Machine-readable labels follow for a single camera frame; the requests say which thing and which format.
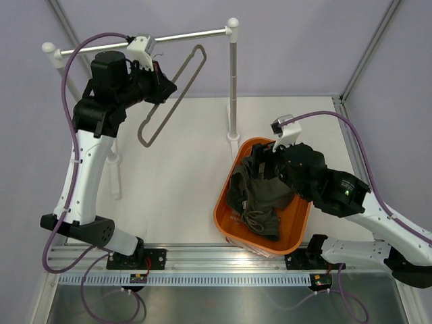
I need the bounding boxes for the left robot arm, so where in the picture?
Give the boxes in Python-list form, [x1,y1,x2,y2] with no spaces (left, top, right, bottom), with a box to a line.
[40,51,177,269]

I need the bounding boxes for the silver clothes rack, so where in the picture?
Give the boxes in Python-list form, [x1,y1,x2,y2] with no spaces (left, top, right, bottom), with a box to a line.
[42,18,239,199]

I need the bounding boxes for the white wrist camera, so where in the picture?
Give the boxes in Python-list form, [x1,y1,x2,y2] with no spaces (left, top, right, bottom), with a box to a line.
[271,114,302,153]
[126,34,156,72]

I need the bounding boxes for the aluminium mounting rail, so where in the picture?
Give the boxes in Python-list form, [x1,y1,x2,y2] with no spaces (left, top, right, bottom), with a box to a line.
[45,241,392,273]

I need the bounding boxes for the orange plastic tub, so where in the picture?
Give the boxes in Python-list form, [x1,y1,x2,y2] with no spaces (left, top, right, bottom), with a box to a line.
[213,138,311,257]

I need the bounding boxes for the white rack base foot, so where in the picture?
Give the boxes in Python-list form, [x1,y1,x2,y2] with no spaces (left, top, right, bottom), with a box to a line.
[225,106,241,146]

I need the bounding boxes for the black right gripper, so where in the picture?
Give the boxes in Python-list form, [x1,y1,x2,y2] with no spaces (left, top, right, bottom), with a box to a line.
[242,134,311,200]

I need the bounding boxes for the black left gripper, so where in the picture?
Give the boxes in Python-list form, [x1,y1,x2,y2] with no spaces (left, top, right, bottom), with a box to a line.
[115,59,176,109]

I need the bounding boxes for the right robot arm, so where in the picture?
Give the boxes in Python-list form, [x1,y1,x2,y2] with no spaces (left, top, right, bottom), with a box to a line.
[250,142,431,289]

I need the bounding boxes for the white slotted cable duct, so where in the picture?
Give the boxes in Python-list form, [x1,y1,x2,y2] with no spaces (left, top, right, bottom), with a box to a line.
[59,273,311,287]

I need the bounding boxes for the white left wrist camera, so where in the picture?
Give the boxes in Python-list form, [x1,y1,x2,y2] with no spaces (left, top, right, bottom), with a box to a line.
[126,34,156,72]

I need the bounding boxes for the beige wire hanger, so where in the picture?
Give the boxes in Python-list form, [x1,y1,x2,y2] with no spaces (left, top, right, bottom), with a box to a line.
[136,43,208,149]

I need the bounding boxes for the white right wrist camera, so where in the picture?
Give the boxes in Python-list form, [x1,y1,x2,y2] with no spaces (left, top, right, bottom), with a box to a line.
[271,114,302,153]

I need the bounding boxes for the dark green shorts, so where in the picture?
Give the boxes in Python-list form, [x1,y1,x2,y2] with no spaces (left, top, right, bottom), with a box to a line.
[226,157,295,242]

